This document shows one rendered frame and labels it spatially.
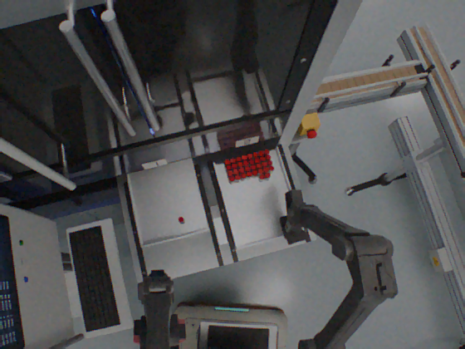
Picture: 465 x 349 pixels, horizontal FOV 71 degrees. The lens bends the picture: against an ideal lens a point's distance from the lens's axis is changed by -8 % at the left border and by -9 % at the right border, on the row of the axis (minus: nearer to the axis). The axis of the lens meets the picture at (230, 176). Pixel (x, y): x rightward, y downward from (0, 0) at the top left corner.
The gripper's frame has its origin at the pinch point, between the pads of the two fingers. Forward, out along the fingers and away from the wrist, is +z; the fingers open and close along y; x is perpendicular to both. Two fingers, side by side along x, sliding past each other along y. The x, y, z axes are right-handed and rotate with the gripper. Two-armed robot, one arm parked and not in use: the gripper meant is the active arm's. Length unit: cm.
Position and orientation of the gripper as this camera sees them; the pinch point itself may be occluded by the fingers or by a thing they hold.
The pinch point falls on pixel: (289, 234)
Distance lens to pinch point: 133.0
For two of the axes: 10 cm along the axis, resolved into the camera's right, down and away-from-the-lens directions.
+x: -9.7, 2.5, -0.8
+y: -2.6, -8.8, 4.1
